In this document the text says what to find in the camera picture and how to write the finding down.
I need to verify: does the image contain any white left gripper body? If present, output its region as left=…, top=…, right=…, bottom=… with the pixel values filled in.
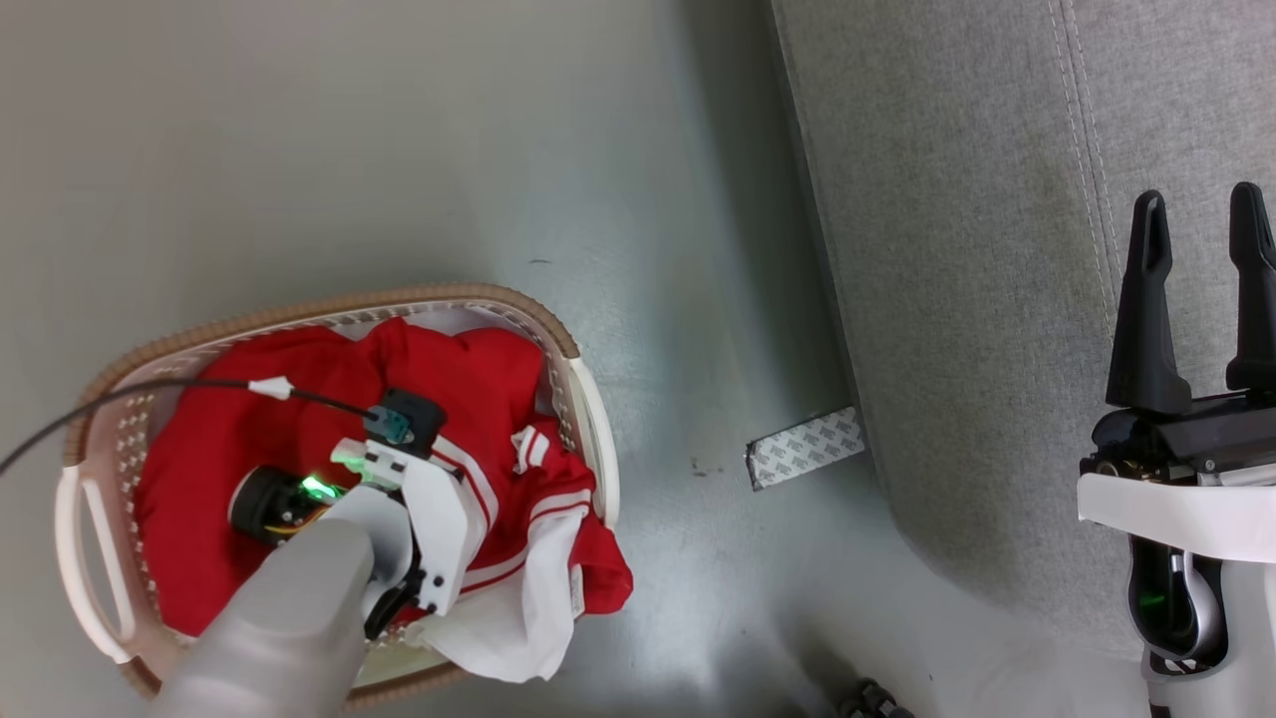
left=332, top=437, right=489, bottom=640

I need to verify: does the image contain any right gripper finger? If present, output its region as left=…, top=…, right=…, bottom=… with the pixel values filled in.
left=1226, top=181, right=1276, bottom=395
left=1107, top=189, right=1192, bottom=417

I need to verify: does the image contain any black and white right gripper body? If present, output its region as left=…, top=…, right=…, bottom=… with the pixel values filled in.
left=1077, top=391, right=1276, bottom=564

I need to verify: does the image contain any red and white jersey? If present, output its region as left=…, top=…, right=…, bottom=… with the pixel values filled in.
left=133, top=317, right=635, bottom=684

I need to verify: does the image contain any white basket with brown rim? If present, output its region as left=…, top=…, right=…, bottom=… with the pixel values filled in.
left=55, top=282, right=621, bottom=711

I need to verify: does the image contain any grey fabric sofa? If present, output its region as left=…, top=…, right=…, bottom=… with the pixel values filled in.
left=773, top=0, right=1276, bottom=659

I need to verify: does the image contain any patterned grey tape strip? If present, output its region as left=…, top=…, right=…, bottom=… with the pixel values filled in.
left=746, top=405, right=866, bottom=492

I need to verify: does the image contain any thin black cable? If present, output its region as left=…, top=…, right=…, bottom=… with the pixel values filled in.
left=0, top=377, right=385, bottom=475

